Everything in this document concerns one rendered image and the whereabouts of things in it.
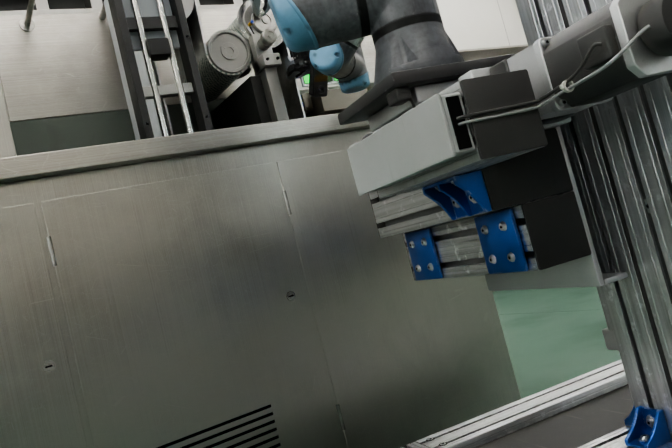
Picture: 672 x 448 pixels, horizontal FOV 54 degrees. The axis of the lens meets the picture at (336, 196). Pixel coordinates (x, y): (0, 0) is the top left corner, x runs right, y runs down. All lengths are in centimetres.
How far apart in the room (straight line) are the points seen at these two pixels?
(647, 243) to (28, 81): 161
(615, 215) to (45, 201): 98
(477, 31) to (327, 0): 529
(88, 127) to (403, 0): 117
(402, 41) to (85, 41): 123
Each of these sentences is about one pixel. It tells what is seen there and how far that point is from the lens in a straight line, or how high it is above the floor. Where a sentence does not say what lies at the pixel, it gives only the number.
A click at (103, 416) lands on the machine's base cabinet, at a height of 41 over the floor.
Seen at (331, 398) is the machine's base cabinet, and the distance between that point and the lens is 149.
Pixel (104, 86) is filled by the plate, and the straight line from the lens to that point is 205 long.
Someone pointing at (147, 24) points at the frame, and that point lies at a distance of 165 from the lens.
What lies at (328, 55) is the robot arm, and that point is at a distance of 146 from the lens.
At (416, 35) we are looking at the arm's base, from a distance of 105.
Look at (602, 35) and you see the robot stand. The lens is 71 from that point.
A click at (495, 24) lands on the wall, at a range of 651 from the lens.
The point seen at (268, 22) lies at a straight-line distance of 189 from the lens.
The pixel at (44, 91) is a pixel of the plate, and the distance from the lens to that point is 202.
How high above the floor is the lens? 60
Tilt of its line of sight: 4 degrees up
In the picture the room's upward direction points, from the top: 14 degrees counter-clockwise
